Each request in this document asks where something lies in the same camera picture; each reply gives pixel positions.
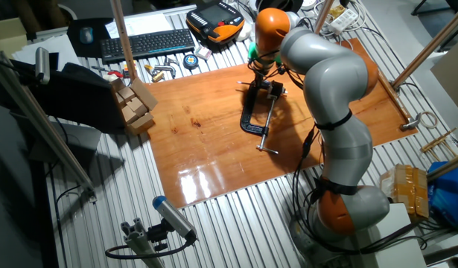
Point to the green gripper mounting adapter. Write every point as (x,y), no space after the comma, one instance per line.
(252,52)

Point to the small card box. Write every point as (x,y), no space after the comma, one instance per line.
(203,53)

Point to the silver elbow pipe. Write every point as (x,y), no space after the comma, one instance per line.
(165,69)

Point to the silver metal fitting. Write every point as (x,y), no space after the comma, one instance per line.
(171,60)

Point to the black keyboard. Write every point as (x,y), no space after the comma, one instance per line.
(146,44)

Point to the silver camera blue cap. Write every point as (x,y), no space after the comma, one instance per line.
(172,216)

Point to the black C-clamp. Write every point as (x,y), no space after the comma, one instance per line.
(247,115)

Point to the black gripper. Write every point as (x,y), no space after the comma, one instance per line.
(261,69)

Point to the silver depth camera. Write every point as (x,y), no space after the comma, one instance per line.
(42,65)

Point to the wooden post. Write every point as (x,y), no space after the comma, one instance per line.
(448,167)
(429,46)
(120,33)
(322,15)

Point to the grey computer mouse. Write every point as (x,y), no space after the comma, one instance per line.
(86,35)

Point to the short aluminium profile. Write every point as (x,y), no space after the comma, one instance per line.
(139,242)

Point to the glossy wooden board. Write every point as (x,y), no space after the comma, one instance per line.
(199,141)

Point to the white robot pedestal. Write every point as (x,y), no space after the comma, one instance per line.
(396,242)

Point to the black mouse pad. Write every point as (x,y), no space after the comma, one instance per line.
(74,46)

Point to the wooden stick assembly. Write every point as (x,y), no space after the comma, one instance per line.
(437,141)

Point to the white paper sheets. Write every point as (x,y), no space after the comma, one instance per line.
(139,24)

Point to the black covered box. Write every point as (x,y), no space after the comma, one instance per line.
(76,97)

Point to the white sheet stack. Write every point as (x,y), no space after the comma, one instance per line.
(53,46)

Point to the grey cardboard panel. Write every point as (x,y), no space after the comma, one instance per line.
(452,74)

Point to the brass pipe fitting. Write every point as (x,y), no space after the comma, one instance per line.
(158,77)

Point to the small brass fitting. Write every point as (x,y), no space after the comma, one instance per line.
(148,67)

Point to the orange black teach pendant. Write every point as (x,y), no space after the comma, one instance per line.
(213,16)

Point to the black filament spool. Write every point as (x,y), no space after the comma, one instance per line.
(284,4)

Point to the blue plastic bag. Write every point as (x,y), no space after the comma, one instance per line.
(450,197)

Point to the beige cardboard box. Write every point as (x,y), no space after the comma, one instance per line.
(7,35)

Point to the yellow taped cardboard box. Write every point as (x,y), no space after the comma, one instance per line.
(407,188)

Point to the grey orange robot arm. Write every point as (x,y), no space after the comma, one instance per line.
(325,93)

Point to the pale tape roll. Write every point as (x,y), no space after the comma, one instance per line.
(435,120)

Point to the cardboard block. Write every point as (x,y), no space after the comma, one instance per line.
(126,94)
(129,114)
(137,106)
(141,124)

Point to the grey metal plate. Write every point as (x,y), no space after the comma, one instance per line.
(79,141)

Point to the wooden foot bar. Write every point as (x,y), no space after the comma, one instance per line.
(394,97)

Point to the round black tape measure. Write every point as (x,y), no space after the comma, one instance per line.
(190,62)

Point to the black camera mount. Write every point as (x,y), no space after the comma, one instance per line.
(158,234)

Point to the aluminium frame bar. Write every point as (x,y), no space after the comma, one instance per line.
(38,123)

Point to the white plastic bottle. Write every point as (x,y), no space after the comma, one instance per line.
(245,33)

